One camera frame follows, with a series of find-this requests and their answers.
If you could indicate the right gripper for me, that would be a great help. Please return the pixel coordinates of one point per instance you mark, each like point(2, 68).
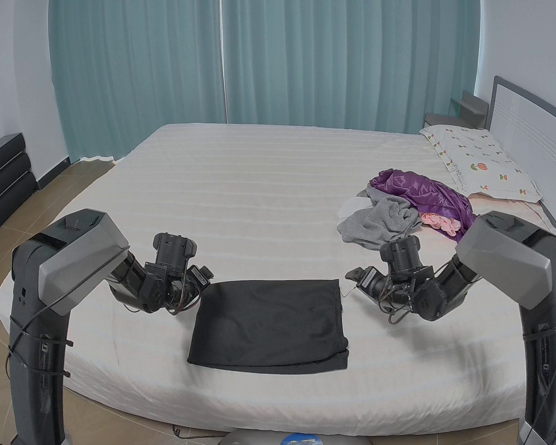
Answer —
point(375, 288)

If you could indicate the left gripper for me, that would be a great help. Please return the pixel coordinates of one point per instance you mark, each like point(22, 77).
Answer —
point(192, 292)

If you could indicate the black T-shirt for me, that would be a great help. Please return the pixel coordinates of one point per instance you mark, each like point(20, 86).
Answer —
point(268, 327)

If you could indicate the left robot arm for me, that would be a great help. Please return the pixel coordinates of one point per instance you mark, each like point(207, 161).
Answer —
point(74, 248)

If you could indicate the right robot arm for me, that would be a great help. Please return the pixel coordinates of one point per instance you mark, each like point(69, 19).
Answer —
point(505, 257)

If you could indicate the bed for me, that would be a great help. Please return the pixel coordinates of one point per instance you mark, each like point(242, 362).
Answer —
point(259, 193)

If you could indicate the grey knitted garment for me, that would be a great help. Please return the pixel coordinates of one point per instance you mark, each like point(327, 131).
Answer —
point(377, 225)

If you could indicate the white garment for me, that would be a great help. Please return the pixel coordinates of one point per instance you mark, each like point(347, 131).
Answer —
point(351, 206)

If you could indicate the pink garment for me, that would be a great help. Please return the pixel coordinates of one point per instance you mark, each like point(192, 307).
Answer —
point(440, 221)

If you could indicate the purple satin garment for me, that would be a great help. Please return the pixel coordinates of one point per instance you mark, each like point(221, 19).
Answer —
point(421, 190)

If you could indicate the white printed pillow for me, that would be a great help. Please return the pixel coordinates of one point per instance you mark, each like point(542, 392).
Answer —
point(479, 158)

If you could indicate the grey bedside table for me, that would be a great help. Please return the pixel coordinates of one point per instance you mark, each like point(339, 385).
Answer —
point(458, 111)

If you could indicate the black chest of drawers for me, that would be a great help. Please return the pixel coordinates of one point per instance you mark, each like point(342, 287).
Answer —
point(4, 179)

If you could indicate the blue-green curtain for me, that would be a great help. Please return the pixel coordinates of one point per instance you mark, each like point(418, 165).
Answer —
point(139, 63)
point(352, 49)

